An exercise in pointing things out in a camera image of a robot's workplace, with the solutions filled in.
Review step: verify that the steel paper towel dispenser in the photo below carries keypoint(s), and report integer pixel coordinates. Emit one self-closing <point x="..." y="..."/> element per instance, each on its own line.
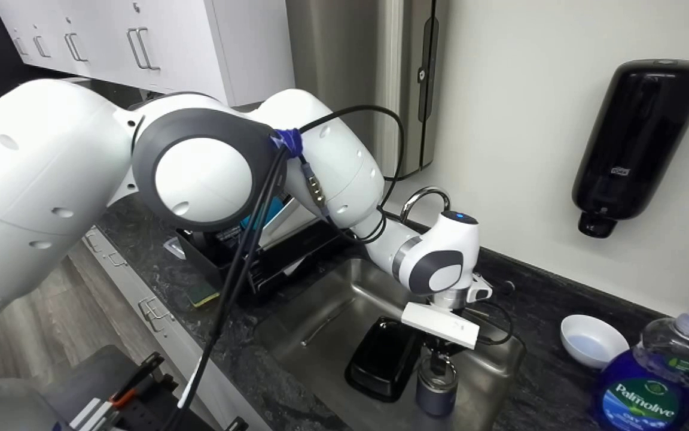
<point x="407" y="80"/>

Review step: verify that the black wall soap dispenser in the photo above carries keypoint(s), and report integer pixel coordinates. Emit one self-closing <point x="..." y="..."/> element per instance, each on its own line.
<point x="640" y="140"/>

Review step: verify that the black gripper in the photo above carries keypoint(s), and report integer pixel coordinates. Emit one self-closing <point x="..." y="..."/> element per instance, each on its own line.
<point x="441" y="346"/>

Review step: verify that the chrome sink faucet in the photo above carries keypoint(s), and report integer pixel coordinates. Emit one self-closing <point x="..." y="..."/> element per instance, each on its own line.
<point x="430" y="195"/>

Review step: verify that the stainless steel sink basin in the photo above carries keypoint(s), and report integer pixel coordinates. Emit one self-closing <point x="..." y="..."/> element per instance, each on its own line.
<point x="321" y="318"/>

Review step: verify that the Palmolive dish soap bottle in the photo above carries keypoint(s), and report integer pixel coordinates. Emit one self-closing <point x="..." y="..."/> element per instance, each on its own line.
<point x="647" y="391"/>

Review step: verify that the black plastic dish rack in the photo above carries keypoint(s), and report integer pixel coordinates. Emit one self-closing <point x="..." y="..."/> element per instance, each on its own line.
<point x="298" y="255"/>

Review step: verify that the blue steel tumbler cup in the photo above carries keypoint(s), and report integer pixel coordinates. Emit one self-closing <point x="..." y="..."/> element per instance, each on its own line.
<point x="437" y="397"/>

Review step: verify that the black plastic food container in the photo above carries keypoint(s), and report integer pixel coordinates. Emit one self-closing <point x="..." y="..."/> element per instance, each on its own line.
<point x="381" y="363"/>

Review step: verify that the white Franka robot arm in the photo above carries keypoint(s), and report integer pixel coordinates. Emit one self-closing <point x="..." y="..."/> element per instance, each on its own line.
<point x="42" y="182"/>

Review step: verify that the small white bowl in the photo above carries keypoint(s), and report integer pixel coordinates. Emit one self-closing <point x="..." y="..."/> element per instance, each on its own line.
<point x="592" y="344"/>

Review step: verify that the green yellow sponge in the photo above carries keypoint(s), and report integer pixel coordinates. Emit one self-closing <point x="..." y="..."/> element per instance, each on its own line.
<point x="204" y="293"/>

